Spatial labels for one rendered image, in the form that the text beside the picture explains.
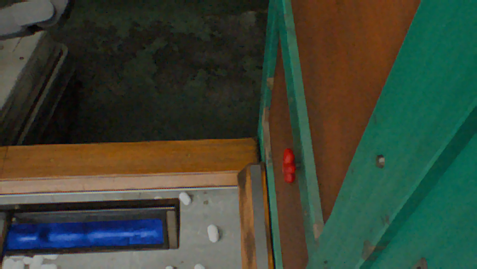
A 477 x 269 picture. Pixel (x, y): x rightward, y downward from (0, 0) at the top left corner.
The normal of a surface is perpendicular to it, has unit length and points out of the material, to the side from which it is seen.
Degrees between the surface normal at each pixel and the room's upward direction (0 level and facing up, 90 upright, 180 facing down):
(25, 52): 2
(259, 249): 0
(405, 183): 90
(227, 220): 0
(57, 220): 58
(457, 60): 90
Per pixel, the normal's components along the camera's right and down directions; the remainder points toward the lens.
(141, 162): 0.02, -0.53
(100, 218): 0.05, 0.44
